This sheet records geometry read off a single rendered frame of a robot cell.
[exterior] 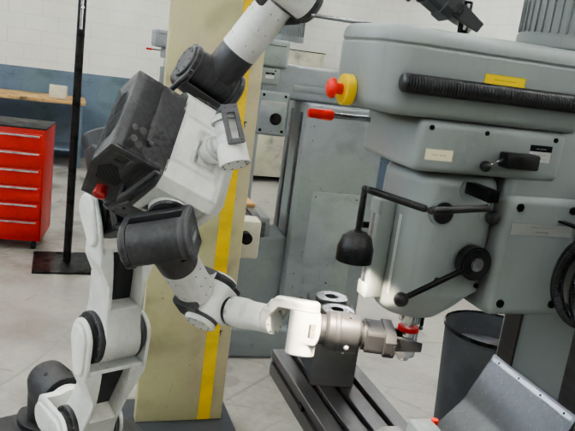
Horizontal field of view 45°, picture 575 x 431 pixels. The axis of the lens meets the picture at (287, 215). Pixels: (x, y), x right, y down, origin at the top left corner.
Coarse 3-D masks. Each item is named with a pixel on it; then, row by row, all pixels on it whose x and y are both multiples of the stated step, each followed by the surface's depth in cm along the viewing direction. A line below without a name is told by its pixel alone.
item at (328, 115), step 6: (312, 114) 142; (318, 114) 142; (324, 114) 142; (330, 114) 143; (336, 114) 144; (342, 114) 144; (348, 114) 145; (330, 120) 144; (354, 120) 146; (360, 120) 146; (366, 120) 146
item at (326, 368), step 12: (312, 300) 195; (324, 300) 193; (336, 300) 194; (348, 300) 199; (324, 312) 185; (312, 360) 184; (324, 360) 184; (336, 360) 184; (348, 360) 184; (312, 372) 184; (324, 372) 184; (336, 372) 185; (348, 372) 185; (312, 384) 185; (324, 384) 185; (336, 384) 186; (348, 384) 186
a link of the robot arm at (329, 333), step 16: (288, 320) 155; (304, 320) 149; (320, 320) 149; (336, 320) 148; (288, 336) 150; (304, 336) 148; (320, 336) 149; (336, 336) 148; (288, 352) 149; (304, 352) 148
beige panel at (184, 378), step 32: (192, 0) 285; (224, 0) 289; (192, 32) 289; (224, 32) 293; (256, 64) 300; (256, 96) 304; (224, 224) 314; (224, 256) 318; (160, 288) 313; (160, 320) 317; (160, 352) 321; (192, 352) 326; (224, 352) 331; (160, 384) 325; (192, 384) 331; (224, 384) 336; (128, 416) 331; (160, 416) 330; (192, 416) 335; (224, 416) 342
